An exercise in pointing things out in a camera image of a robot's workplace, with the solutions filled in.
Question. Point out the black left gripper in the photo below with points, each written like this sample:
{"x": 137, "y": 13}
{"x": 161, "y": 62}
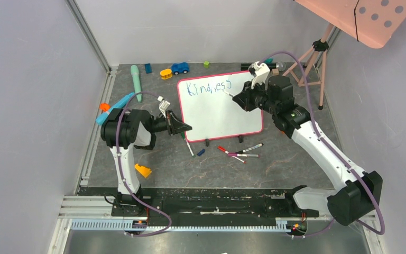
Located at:
{"x": 174, "y": 125}

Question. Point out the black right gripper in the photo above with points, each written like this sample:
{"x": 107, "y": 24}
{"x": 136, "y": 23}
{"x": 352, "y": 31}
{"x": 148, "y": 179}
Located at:
{"x": 245, "y": 99}

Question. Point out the blue marker cap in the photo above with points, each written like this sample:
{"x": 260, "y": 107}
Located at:
{"x": 200, "y": 152}

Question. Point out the pink framed whiteboard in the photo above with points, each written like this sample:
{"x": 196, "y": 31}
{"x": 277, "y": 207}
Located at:
{"x": 212, "y": 113}

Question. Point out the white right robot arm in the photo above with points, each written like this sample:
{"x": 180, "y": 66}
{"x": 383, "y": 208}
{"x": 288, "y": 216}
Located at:
{"x": 356, "y": 192}

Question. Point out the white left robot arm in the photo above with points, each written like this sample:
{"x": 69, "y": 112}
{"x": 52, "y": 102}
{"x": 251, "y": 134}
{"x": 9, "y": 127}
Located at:
{"x": 123, "y": 133}

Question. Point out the green capped marker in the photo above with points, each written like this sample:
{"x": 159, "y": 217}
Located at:
{"x": 188, "y": 144}

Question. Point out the teal block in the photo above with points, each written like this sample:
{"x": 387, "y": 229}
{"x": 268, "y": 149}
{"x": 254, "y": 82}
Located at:
{"x": 268, "y": 61}

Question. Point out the black capped marker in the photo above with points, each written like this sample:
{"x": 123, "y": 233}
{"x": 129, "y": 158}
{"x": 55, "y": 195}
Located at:
{"x": 250, "y": 148}

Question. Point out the yellow oval toy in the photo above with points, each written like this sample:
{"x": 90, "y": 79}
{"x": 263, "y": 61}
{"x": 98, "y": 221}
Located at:
{"x": 166, "y": 74}

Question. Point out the orange wedge block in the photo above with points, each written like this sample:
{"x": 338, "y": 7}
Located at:
{"x": 143, "y": 170}

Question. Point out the blue toy car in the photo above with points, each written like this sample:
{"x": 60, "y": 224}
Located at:
{"x": 180, "y": 68}

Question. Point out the red capped marker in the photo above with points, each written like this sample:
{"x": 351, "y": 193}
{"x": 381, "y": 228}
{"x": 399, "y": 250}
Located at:
{"x": 230, "y": 155}

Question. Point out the purple capped marker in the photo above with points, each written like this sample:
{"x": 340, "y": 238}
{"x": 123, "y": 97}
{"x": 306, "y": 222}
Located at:
{"x": 247, "y": 155}

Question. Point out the dark blue block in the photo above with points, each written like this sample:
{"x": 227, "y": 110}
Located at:
{"x": 148, "y": 68}

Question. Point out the teal toy microphone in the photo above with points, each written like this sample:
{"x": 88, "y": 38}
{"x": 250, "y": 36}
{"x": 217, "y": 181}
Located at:
{"x": 135, "y": 72}

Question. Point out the small orange toy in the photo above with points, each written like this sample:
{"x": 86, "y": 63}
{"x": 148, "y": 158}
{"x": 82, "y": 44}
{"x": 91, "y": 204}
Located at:
{"x": 104, "y": 107}

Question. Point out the large light blue marker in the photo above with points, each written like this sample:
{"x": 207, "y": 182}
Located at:
{"x": 120, "y": 104}

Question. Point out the pink tripod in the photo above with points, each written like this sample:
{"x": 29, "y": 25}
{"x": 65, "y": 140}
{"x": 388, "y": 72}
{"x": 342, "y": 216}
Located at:
{"x": 316, "y": 58}

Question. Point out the pink perforated panel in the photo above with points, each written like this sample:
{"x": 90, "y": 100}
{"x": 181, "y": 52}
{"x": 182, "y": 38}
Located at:
{"x": 371, "y": 22}

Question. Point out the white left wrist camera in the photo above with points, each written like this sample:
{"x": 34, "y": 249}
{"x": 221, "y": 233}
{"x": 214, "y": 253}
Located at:
{"x": 163, "y": 105}

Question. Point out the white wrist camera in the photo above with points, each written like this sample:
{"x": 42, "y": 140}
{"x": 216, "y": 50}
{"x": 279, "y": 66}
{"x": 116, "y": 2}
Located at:
{"x": 260, "y": 73}
{"x": 163, "y": 105}

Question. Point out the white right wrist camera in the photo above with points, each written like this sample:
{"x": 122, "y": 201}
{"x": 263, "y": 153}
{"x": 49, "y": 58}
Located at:
{"x": 260, "y": 73}

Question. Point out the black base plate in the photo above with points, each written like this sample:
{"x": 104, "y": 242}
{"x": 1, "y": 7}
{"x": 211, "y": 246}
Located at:
{"x": 195, "y": 207}

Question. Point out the white toothed cable rail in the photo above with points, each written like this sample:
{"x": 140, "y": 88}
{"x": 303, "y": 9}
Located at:
{"x": 129, "y": 225}

